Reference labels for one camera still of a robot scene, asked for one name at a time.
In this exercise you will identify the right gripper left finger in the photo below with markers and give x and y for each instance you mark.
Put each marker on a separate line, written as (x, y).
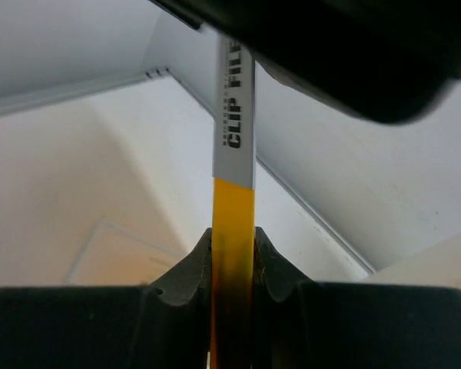
(178, 317)

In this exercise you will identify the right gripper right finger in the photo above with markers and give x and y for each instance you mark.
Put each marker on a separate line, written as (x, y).
(280, 333)

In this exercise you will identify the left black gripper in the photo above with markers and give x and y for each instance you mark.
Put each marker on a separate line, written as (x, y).
(390, 62)

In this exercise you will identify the orange plastic folder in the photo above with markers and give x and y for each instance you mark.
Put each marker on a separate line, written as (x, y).
(233, 232)

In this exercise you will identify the clear sleeve with documents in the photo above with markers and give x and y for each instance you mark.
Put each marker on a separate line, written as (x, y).
(113, 255)

